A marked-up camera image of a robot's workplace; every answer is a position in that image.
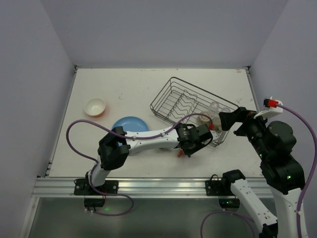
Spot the clear glass cup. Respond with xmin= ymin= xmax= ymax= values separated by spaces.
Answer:
xmin=209 ymin=101 xmax=219 ymax=117
xmin=221 ymin=107 xmax=231 ymax=113

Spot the grey-green cup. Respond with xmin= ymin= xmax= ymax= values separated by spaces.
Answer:
xmin=212 ymin=117 xmax=222 ymax=131

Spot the pink mug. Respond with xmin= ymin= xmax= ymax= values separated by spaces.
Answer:
xmin=177 ymin=150 xmax=184 ymax=158

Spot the beige speckled cup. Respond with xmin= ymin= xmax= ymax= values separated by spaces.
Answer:
xmin=198 ymin=111 xmax=211 ymax=124

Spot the blue plate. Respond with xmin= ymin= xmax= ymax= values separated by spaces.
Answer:
xmin=112 ymin=116 xmax=149 ymax=132

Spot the orange bowl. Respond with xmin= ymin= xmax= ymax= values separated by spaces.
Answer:
xmin=84 ymin=98 xmax=106 ymax=118

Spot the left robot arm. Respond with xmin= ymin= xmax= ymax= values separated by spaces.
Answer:
xmin=88 ymin=123 xmax=218 ymax=187

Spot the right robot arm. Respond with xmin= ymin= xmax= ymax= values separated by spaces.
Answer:
xmin=219 ymin=107 xmax=308 ymax=238

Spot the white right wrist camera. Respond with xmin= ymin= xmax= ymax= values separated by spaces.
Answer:
xmin=254 ymin=97 xmax=283 ymax=119

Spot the black wire dish rack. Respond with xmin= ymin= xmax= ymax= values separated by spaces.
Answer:
xmin=150 ymin=77 xmax=238 ymax=147

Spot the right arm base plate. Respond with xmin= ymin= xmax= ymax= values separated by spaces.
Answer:
xmin=205 ymin=174 xmax=233 ymax=196

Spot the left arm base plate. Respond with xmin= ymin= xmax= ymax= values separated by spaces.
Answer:
xmin=73 ymin=178 xmax=118 ymax=196

